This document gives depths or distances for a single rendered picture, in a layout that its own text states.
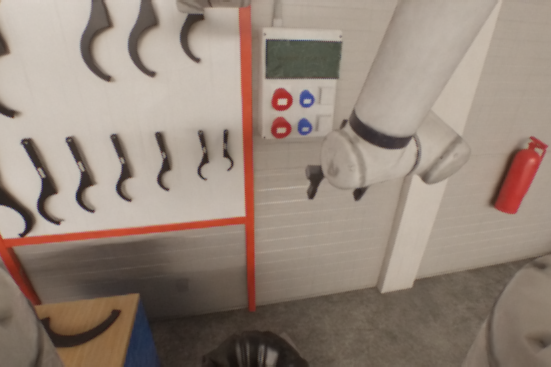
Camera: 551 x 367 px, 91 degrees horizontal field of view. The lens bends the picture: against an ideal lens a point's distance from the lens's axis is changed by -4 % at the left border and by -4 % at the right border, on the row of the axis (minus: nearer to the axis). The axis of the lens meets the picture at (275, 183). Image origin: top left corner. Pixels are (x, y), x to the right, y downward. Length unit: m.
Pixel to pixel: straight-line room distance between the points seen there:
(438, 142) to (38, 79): 1.60
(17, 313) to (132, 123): 1.40
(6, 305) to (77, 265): 1.95
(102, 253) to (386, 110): 1.94
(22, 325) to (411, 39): 0.40
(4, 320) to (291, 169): 1.62
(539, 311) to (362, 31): 1.59
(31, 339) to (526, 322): 0.33
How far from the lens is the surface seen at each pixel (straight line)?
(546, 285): 0.28
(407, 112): 0.36
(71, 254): 2.16
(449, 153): 0.49
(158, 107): 1.57
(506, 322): 0.27
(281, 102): 1.42
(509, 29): 2.34
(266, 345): 1.48
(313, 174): 0.67
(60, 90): 1.68
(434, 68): 0.34
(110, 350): 1.24
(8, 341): 0.26
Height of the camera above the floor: 1.89
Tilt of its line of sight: 27 degrees down
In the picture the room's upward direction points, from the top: 1 degrees clockwise
